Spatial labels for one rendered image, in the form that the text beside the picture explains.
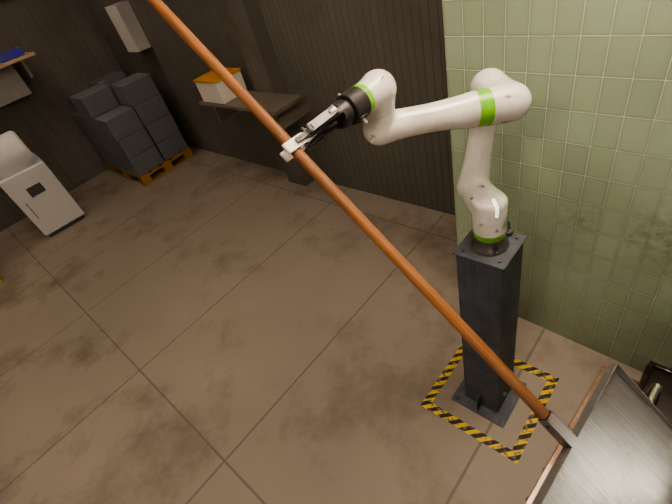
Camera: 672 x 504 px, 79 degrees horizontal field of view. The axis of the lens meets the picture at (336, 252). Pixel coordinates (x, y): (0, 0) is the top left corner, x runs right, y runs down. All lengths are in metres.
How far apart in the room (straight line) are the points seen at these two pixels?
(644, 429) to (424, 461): 1.40
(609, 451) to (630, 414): 0.13
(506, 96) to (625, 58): 0.63
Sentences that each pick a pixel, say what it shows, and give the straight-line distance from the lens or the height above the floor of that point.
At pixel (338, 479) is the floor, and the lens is 2.62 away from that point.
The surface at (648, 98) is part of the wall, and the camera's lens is 1.99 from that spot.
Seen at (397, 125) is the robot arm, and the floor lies 1.84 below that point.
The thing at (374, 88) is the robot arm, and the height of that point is 1.99.
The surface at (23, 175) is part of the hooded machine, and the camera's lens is 6.30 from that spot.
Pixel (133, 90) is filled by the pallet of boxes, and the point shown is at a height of 1.17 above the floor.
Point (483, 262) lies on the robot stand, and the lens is 1.72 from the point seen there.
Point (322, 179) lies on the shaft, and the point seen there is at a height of 1.89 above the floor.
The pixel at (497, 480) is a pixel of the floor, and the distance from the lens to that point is 2.55.
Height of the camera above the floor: 2.41
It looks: 40 degrees down
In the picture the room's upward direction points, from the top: 18 degrees counter-clockwise
